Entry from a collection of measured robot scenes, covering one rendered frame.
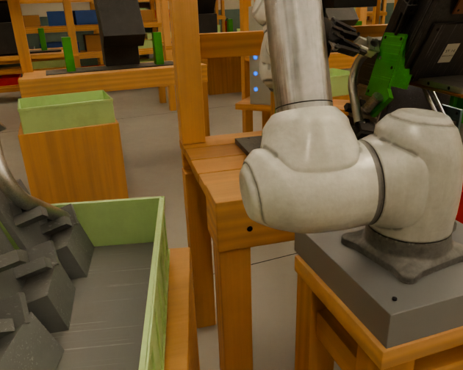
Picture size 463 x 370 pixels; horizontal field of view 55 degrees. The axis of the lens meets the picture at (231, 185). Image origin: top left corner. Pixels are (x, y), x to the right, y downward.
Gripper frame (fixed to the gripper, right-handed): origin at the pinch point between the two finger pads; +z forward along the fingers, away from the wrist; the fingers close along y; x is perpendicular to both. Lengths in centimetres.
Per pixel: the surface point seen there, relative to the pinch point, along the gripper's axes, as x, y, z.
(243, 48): 34.1, 15.1, -28.3
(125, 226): 16, -70, -69
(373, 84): 3.6, -11.2, 5.2
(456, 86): -18.1, -23.1, 15.2
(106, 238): 20, -72, -72
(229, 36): 33, 17, -35
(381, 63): -1.5, -6.3, 4.5
